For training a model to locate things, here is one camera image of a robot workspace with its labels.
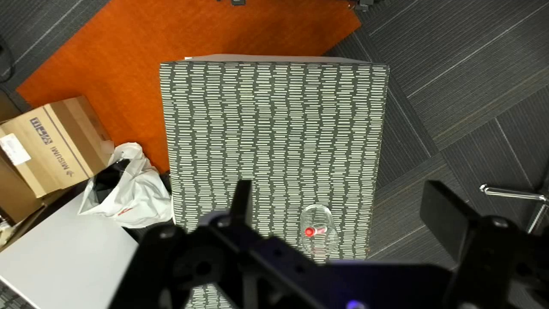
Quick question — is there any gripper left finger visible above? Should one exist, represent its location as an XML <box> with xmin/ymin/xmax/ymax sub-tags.
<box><xmin>109</xmin><ymin>180</ymin><xmax>327</xmax><ymax>309</ymax></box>

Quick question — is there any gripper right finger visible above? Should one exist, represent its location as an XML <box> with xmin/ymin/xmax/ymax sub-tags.
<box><xmin>420</xmin><ymin>180</ymin><xmax>549</xmax><ymax>309</ymax></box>

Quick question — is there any chrome office chair base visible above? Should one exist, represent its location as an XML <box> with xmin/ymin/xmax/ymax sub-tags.
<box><xmin>479</xmin><ymin>183</ymin><xmax>549</xmax><ymax>235</ymax></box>

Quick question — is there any patterned grey fabric ottoman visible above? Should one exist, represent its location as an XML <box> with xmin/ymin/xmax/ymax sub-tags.
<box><xmin>159</xmin><ymin>54</ymin><xmax>390</xmax><ymax>309</ymax></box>

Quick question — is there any white plastic bag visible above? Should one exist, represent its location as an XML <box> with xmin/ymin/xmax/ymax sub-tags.
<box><xmin>78</xmin><ymin>142</ymin><xmax>175</xmax><ymax>229</ymax></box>

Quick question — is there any white table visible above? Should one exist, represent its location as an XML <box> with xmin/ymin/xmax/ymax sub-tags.
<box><xmin>0</xmin><ymin>191</ymin><xmax>140</xmax><ymax>309</ymax></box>

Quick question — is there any brown cardboard box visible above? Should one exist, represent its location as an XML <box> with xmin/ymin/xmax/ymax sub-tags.
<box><xmin>0</xmin><ymin>95</ymin><xmax>115</xmax><ymax>251</ymax></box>

